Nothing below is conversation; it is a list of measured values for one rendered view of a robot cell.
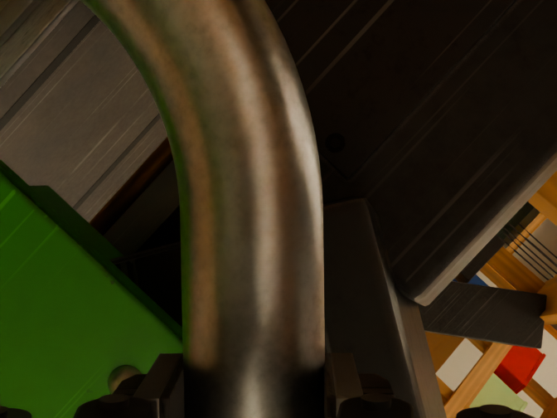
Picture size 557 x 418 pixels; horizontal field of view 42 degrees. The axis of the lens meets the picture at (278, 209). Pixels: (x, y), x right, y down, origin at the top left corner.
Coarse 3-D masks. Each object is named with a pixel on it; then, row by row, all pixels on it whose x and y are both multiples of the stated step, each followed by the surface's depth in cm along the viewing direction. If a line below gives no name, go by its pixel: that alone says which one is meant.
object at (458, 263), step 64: (320, 0) 29; (384, 0) 29; (448, 0) 28; (512, 0) 28; (320, 64) 29; (384, 64) 28; (448, 64) 28; (512, 64) 28; (320, 128) 29; (384, 128) 28; (448, 128) 28; (512, 128) 27; (384, 192) 28; (448, 192) 28; (512, 192) 27; (448, 256) 27
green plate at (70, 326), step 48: (0, 192) 22; (48, 192) 29; (0, 240) 22; (48, 240) 22; (96, 240) 29; (0, 288) 22; (48, 288) 22; (96, 288) 22; (0, 336) 22; (48, 336) 22; (96, 336) 22; (144, 336) 22; (0, 384) 22; (48, 384) 22; (96, 384) 22
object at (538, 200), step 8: (552, 176) 94; (544, 184) 94; (552, 184) 93; (536, 192) 94; (544, 192) 94; (552, 192) 93; (536, 200) 97; (544, 200) 94; (552, 200) 93; (536, 208) 101; (544, 208) 98; (552, 208) 94; (552, 216) 98
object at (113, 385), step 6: (120, 366) 22; (126, 366) 22; (114, 372) 22; (120, 372) 22; (126, 372) 22; (132, 372) 22; (138, 372) 22; (114, 378) 22; (120, 378) 22; (126, 378) 22; (108, 384) 22; (114, 384) 22; (114, 390) 22
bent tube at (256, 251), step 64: (128, 0) 14; (192, 0) 14; (256, 0) 14; (192, 64) 14; (256, 64) 14; (192, 128) 14; (256, 128) 14; (192, 192) 14; (256, 192) 14; (320, 192) 15; (192, 256) 14; (256, 256) 14; (320, 256) 15; (192, 320) 14; (256, 320) 14; (320, 320) 15; (192, 384) 15; (256, 384) 14; (320, 384) 15
